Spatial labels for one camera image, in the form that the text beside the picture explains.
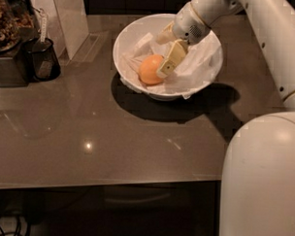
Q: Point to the white ceramic bowl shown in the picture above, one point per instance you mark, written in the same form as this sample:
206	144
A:
137	29

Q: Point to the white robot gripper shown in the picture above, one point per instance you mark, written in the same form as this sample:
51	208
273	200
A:
189	26

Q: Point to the dark box under jar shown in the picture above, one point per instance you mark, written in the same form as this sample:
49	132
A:
14	71

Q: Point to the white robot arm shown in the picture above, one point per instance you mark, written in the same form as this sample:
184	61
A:
257	195

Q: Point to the orange fruit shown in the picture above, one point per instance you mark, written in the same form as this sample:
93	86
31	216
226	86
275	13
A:
148	69

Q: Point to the white tag in cup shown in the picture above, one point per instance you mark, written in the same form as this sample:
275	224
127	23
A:
44	25

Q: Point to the black mesh pen cup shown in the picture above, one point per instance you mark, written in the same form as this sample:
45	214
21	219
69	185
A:
41	58

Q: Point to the white cloth in bowl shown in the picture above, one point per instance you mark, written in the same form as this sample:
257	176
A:
198	66

